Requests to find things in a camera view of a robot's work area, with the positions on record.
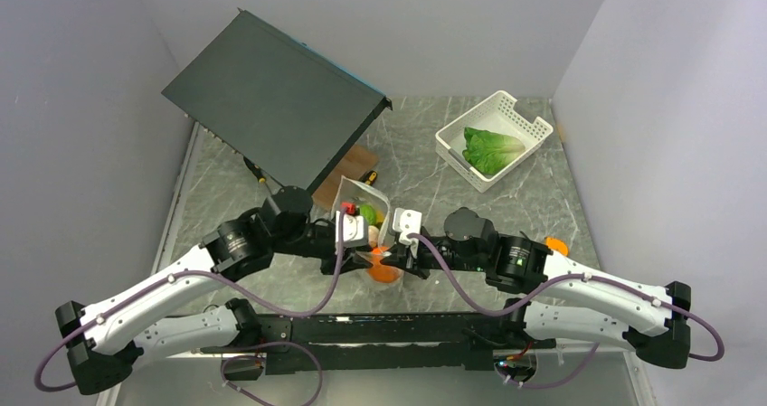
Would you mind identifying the dark grey server chassis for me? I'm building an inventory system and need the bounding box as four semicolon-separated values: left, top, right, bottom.
162;10;392;193

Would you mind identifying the green lime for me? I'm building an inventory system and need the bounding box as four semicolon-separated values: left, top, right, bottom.
358;203;379;226

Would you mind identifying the clear zip top bag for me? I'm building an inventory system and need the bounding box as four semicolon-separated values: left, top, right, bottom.
330;177;395;286

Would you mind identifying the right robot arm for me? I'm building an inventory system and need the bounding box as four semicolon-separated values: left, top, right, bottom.
382;207;692;369

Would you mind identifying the green lettuce head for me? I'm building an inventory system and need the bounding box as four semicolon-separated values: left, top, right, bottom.
462;127;526;175

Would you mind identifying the orange tangerine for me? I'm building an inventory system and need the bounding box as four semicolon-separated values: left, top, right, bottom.
366;246;402;284

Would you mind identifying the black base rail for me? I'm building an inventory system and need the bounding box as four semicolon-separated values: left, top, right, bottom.
202;312;559;375

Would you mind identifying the brown wooden board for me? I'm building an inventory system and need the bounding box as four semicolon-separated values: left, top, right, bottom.
312;145;379;210

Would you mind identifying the yellow black screwdriver right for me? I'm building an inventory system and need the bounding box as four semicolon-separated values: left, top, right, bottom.
363;170;378;185

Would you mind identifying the yellow black screwdriver left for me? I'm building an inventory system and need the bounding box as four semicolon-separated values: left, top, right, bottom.
242;157;280;212

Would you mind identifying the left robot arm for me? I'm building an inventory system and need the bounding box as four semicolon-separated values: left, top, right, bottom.
55;186;380;395

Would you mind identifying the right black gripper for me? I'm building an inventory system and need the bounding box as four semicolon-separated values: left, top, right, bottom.
381;231;488;279

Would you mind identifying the white plastic basket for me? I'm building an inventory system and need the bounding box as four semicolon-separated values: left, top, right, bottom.
435;90;554;193

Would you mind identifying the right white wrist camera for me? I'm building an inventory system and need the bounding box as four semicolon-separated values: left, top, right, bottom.
390;207;422;248

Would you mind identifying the yellow black screwdriver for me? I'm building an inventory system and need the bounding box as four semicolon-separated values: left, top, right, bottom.
363;170;378;185
242;157;280;212

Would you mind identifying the small brown mushroom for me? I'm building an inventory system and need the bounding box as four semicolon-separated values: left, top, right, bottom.
367;225;380;247

